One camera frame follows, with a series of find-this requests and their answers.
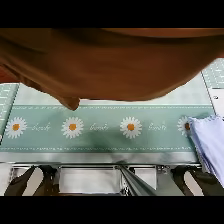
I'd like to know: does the brown T-shirt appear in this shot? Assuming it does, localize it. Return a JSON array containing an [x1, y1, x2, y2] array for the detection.
[[0, 28, 224, 112]]

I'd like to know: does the light blue garment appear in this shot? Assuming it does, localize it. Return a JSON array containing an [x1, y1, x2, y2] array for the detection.
[[187, 114, 224, 188]]

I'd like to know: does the silver frame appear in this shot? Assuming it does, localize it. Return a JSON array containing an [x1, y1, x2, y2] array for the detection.
[[0, 161, 224, 197]]

